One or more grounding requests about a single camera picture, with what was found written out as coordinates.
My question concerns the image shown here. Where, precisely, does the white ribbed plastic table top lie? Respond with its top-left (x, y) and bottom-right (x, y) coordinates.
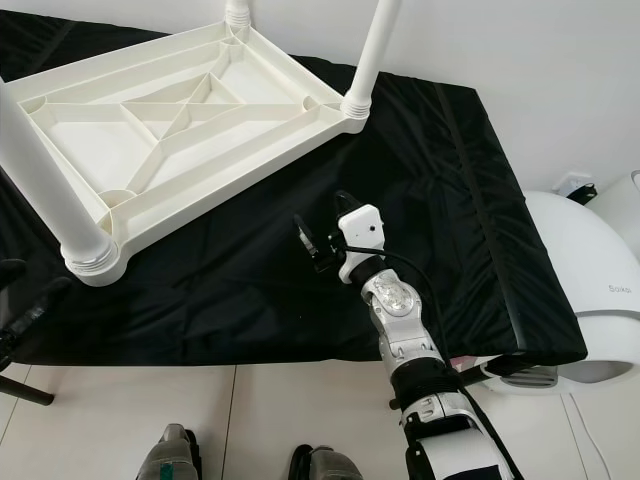
top-left (2, 20), bottom-right (371, 286)

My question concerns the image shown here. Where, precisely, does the black quilted bench cover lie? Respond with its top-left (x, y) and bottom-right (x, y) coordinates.
top-left (0, 10), bottom-right (589, 366)

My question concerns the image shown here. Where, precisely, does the black metal bench leg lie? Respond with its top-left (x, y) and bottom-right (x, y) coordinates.
top-left (390, 362), bottom-right (496, 411)
top-left (0, 375), bottom-right (56, 406)

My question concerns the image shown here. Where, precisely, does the silver robot left leg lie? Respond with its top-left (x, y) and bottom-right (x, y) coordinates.
top-left (138, 423), bottom-right (201, 480)

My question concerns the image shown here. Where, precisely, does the silver robot leg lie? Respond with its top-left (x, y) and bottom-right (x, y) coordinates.
top-left (288, 443), bottom-right (366, 480)
top-left (138, 423), bottom-right (201, 480)

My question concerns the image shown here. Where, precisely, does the silver robot right leg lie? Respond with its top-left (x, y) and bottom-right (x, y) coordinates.
top-left (288, 443), bottom-right (366, 480)

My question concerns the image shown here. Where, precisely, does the white boxy appliance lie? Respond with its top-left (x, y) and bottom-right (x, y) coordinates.
top-left (590, 170), bottom-right (640, 241)

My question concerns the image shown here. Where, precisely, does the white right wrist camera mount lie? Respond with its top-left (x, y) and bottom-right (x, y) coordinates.
top-left (335, 203), bottom-right (386, 284)

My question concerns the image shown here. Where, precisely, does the wall socket with black plug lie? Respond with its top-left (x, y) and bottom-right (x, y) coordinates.
top-left (555, 172), bottom-right (599, 201)

